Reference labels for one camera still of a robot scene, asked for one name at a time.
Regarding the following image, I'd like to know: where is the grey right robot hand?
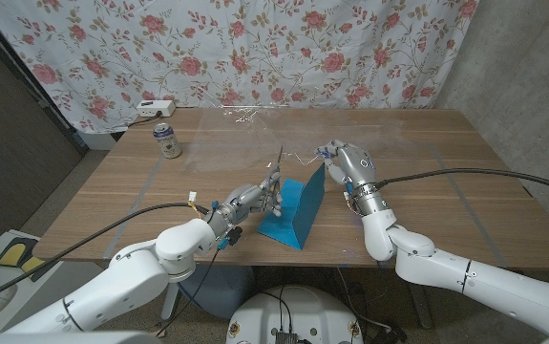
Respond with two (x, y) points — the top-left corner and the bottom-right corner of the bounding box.
(314, 140), (395, 217)

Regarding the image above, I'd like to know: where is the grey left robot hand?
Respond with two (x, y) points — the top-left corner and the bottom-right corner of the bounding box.
(204, 165), (285, 240)

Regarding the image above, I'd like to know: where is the blue folded paper card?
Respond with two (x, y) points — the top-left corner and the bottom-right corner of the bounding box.
(257, 162), (327, 250)

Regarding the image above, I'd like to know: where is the grey stool with white legs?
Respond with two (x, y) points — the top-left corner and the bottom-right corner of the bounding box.
(160, 265), (256, 321)

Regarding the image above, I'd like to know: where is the silver beverage can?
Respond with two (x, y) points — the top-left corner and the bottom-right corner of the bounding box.
(152, 122), (183, 160)

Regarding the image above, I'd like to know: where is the white robot torso base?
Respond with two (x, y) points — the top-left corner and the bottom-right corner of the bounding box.
(225, 285), (365, 344)

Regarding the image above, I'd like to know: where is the white power strip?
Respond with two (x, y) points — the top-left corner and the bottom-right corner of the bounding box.
(136, 99), (177, 118)

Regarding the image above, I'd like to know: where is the floral rose backdrop cloth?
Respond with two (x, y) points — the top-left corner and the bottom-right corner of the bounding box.
(0, 0), (480, 135)

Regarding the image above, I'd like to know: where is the grey table leg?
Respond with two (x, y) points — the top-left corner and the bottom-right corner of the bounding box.
(405, 281), (435, 331)

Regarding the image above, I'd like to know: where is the black power adapter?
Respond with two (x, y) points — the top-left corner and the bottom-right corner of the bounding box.
(371, 319), (409, 344)

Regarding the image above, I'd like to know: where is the white floor platform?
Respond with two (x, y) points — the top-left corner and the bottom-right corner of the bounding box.
(0, 228), (108, 335)

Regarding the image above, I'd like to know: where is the yellow black foot pedal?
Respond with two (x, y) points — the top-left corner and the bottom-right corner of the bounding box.
(0, 237), (60, 283)

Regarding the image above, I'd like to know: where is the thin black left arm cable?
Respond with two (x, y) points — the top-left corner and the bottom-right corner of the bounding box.
(157, 247), (222, 338)

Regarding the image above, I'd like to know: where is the black torso cable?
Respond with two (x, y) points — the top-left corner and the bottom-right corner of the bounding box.
(259, 285), (294, 333)

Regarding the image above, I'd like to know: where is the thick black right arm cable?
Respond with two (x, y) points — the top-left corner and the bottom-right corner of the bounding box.
(373, 167), (549, 198)

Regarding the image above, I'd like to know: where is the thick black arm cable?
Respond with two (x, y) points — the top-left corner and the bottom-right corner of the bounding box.
(373, 167), (549, 198)
(0, 203), (211, 310)

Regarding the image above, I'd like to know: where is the black power strip cord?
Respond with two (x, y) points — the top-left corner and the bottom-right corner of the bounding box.
(125, 110), (163, 129)

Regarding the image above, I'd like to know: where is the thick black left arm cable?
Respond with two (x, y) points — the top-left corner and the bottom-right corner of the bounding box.
(0, 203), (211, 310)

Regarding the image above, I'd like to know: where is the black door frame strip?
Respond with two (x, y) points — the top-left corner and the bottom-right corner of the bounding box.
(0, 7), (89, 155)

